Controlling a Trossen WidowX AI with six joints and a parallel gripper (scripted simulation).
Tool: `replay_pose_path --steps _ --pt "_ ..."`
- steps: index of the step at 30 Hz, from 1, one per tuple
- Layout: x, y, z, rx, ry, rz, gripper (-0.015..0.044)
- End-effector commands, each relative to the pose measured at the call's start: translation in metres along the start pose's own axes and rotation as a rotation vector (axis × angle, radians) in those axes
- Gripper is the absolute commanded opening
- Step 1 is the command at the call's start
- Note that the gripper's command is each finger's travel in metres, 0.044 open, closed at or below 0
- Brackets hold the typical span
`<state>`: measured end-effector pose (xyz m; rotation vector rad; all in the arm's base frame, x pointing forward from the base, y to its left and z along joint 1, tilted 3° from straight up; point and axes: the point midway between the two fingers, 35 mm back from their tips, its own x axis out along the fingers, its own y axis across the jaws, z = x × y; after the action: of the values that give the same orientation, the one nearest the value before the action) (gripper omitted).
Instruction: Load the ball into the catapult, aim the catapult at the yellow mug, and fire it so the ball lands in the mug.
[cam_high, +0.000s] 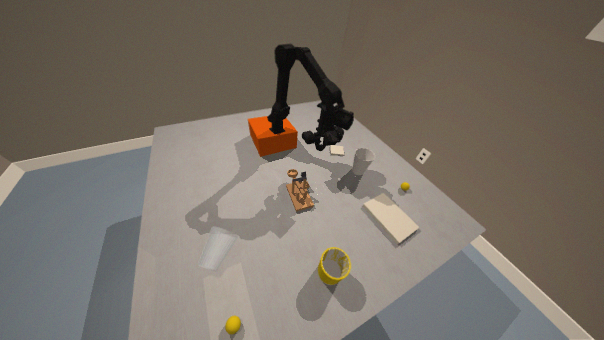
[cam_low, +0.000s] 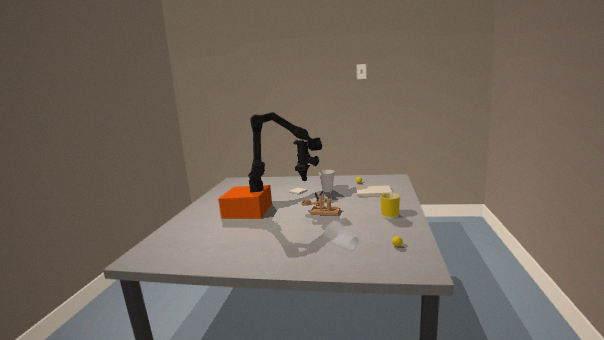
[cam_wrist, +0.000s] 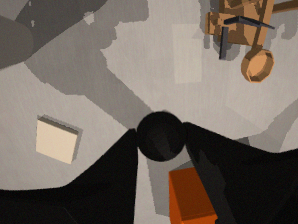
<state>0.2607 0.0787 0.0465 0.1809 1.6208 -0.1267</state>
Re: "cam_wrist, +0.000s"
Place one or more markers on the grey paper cup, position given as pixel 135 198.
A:
pixel 16 43

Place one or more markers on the black ball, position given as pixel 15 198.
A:
pixel 161 136

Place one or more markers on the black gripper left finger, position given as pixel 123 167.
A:
pixel 104 194

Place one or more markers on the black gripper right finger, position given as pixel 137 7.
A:
pixel 245 184

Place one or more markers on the wooden catapult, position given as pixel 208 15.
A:
pixel 245 22

